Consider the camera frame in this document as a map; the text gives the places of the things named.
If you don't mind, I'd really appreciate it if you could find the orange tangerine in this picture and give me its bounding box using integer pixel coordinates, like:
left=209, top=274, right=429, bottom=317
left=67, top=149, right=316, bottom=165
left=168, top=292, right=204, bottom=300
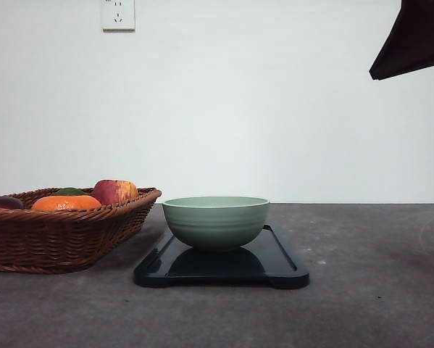
left=30, top=195, right=102, bottom=210

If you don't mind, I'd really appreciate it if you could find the red apple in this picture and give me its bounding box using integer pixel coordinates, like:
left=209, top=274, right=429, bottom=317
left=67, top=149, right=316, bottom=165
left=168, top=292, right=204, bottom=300
left=94, top=179, right=138, bottom=204

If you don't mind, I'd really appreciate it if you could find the brown wicker basket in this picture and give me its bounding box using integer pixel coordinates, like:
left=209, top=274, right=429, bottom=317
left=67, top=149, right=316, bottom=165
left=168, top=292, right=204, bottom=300
left=0, top=187, right=161, bottom=274

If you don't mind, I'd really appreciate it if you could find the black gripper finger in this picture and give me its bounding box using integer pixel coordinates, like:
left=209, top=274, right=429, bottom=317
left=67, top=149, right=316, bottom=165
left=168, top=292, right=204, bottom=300
left=369, top=0, right=434, bottom=80

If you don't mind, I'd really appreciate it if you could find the light green bowl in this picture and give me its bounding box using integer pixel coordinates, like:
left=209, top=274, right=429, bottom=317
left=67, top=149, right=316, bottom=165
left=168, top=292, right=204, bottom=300
left=162, top=196, right=270, bottom=250

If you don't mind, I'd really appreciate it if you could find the dark green fruit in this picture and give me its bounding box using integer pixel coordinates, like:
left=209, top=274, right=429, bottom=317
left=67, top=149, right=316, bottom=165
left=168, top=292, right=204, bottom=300
left=56, top=187, right=85, bottom=195

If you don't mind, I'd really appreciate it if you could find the white wall socket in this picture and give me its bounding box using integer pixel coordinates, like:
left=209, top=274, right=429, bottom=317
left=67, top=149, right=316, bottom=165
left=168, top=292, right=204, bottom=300
left=101, top=0, right=136, bottom=34

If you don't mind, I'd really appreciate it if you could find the dark purple fruit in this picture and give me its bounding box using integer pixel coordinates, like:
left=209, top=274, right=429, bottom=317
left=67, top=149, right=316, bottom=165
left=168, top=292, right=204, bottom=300
left=0, top=196, right=24, bottom=209

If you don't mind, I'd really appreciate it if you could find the dark rectangular tray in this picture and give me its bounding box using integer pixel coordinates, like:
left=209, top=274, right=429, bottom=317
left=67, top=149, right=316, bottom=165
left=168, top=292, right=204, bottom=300
left=134, top=224, right=310, bottom=289

